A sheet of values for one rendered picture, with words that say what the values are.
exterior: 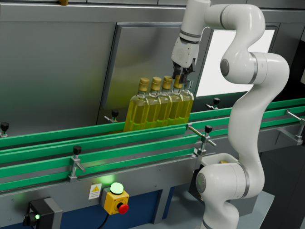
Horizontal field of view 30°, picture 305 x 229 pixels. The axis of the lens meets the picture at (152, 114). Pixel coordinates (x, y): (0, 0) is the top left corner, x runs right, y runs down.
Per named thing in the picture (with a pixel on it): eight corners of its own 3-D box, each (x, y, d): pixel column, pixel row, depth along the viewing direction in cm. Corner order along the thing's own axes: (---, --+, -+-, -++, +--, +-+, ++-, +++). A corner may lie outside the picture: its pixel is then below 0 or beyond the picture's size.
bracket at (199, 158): (185, 157, 238) (189, 142, 235) (200, 168, 231) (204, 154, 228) (179, 158, 235) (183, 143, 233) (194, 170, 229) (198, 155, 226)
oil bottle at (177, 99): (164, 135, 237) (176, 88, 228) (173, 141, 233) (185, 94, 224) (154, 136, 233) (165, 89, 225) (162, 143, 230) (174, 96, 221)
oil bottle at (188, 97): (174, 133, 241) (187, 87, 232) (183, 140, 237) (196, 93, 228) (164, 135, 237) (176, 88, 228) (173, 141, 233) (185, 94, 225)
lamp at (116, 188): (117, 186, 204) (119, 180, 202) (125, 193, 201) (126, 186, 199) (107, 189, 201) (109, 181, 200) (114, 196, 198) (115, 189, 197)
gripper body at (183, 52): (174, 32, 216) (167, 59, 221) (191, 42, 209) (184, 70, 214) (188, 32, 221) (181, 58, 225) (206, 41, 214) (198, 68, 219)
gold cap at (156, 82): (149, 86, 217) (151, 76, 215) (158, 87, 218) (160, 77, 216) (151, 90, 214) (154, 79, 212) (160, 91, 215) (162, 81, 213)
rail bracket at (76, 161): (74, 178, 193) (80, 144, 187) (85, 190, 188) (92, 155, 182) (63, 180, 190) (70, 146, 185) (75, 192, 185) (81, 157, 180)
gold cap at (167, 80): (166, 85, 222) (169, 75, 221) (172, 89, 220) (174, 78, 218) (159, 86, 220) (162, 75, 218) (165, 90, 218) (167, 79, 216)
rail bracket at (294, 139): (278, 141, 281) (293, 100, 271) (305, 158, 269) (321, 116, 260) (272, 142, 278) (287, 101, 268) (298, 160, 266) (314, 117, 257)
